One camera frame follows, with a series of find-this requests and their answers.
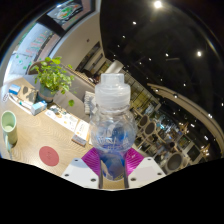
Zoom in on printed white paper sheets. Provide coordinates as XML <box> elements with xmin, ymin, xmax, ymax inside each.
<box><xmin>44</xmin><ymin>105</ymin><xmax>81</xmax><ymax>133</ymax></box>

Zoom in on group of round-backed chairs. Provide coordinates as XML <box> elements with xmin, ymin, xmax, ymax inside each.
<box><xmin>133</xmin><ymin>113</ymin><xmax>208</xmax><ymax>171</ymax></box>

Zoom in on white and orange box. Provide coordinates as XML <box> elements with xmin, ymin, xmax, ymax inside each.
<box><xmin>70</xmin><ymin>119</ymin><xmax>90</xmax><ymax>147</ymax></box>

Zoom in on white toothpaste tube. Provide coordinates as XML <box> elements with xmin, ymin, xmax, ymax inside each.
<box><xmin>9</xmin><ymin>93</ymin><xmax>34</xmax><ymax>111</ymax></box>

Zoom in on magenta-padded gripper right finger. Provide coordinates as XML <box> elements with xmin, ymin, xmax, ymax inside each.
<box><xmin>123</xmin><ymin>147</ymin><xmax>167</xmax><ymax>189</ymax></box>

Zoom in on flat round red coaster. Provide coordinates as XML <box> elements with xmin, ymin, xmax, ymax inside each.
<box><xmin>38</xmin><ymin>145</ymin><xmax>60</xmax><ymax>167</ymax></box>

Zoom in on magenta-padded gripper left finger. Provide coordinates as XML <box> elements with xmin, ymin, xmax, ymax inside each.
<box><xmin>60</xmin><ymin>147</ymin><xmax>101</xmax><ymax>189</ymax></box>

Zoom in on green potted plant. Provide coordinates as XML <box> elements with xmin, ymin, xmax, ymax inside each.
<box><xmin>29</xmin><ymin>56</ymin><xmax>76</xmax><ymax>108</ymax></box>

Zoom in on light blue carton box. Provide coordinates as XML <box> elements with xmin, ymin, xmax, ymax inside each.
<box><xmin>30</xmin><ymin>100</ymin><xmax>48</xmax><ymax>117</ymax></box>

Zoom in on light green mug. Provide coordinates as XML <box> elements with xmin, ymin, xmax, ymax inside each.
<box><xmin>0</xmin><ymin>110</ymin><xmax>18</xmax><ymax>159</ymax></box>

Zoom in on clear bottle with blue label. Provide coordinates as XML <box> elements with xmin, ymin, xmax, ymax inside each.
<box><xmin>89</xmin><ymin>73</ymin><xmax>138</xmax><ymax>181</ymax></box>

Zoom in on small blue and white box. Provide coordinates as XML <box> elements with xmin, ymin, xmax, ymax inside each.
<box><xmin>8</xmin><ymin>83</ymin><xmax>22</xmax><ymax>97</ymax></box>

